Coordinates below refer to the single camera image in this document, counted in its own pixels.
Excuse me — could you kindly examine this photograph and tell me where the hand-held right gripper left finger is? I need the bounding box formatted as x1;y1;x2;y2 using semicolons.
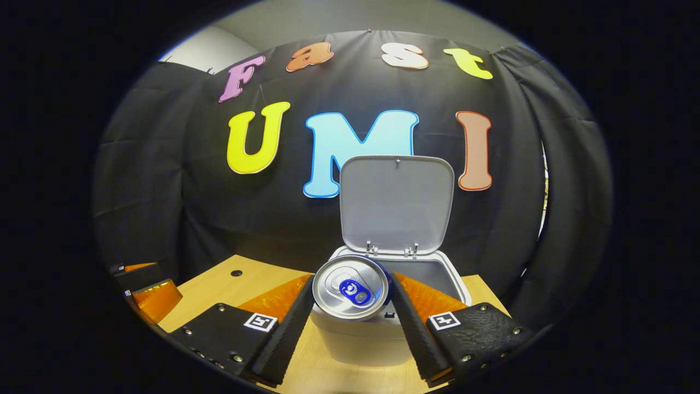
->
170;274;317;388

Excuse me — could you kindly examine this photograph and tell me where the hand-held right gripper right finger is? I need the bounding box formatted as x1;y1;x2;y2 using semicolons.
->
389;272;539;387

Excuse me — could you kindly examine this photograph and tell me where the silver blue pop can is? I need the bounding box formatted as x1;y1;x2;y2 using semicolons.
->
312;254;393;321

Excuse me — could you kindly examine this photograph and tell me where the white desktop garbage bin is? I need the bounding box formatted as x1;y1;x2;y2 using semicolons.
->
311;155;472;367

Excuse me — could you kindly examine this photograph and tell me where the wooden desktop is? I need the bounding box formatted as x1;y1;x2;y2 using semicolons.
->
159;254;512;394

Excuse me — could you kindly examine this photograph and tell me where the black backdrop cloth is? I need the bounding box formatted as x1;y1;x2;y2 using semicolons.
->
92;30;613;329

